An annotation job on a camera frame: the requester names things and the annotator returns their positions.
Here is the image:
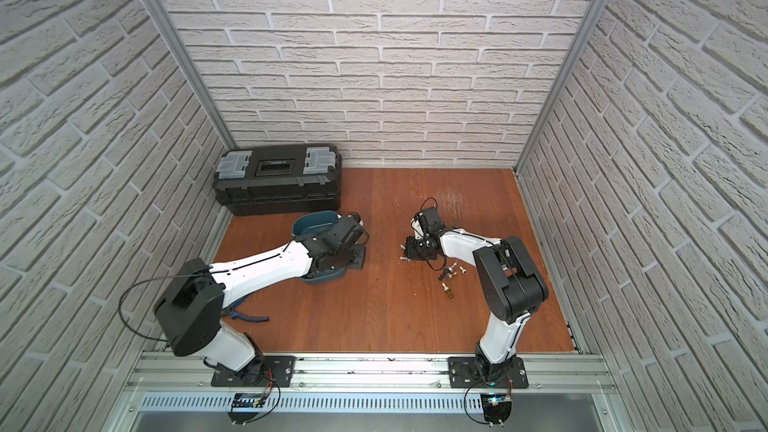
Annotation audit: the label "teal plastic storage bin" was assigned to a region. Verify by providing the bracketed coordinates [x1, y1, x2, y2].
[292, 210, 348, 285]

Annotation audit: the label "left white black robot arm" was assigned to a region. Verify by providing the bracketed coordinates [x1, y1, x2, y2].
[153, 211, 368, 387]

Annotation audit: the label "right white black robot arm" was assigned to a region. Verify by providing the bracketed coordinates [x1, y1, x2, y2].
[404, 207, 549, 385]

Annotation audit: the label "black plastic toolbox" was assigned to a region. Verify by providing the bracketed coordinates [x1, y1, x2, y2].
[213, 143, 342, 216]

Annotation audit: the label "right controller board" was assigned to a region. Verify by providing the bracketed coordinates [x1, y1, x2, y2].
[480, 394, 513, 426]

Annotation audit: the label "controller board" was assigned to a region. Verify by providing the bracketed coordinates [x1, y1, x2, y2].
[228, 393, 271, 425]
[480, 394, 513, 426]

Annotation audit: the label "left controller board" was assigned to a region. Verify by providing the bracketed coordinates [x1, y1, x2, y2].
[228, 393, 271, 425]

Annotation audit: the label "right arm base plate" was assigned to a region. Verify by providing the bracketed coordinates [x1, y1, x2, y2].
[447, 355, 529, 390]

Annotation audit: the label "blue handled pliers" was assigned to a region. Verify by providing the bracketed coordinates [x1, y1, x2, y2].
[221, 296, 270, 323]

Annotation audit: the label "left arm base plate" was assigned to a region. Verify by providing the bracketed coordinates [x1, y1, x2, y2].
[211, 355, 296, 388]

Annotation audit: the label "aluminium frame rail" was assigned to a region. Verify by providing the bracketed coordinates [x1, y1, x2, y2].
[126, 352, 618, 394]

